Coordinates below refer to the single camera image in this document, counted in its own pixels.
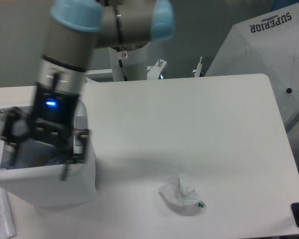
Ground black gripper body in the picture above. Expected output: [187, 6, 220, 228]
[27, 83, 79, 146]

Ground white Superior umbrella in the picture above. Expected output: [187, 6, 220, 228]
[206, 2, 299, 122]

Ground crushed clear plastic bottle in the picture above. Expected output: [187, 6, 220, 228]
[0, 139, 67, 170]

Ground black cable on pedestal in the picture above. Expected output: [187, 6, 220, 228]
[118, 59, 128, 81]

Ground white plastic wrapper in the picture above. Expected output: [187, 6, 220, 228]
[158, 173, 206, 208]

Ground white metal base bracket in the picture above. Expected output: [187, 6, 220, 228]
[85, 56, 205, 83]

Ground white plastic trash can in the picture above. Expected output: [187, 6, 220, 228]
[0, 102, 97, 207]

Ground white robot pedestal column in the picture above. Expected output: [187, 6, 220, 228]
[108, 42, 150, 82]

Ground white paper notepad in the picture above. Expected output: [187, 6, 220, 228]
[0, 187, 16, 239]

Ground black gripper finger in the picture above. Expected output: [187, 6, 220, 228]
[0, 107, 31, 166]
[60, 128, 90, 181]

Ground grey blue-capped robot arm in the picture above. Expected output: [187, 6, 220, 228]
[0, 0, 174, 180]

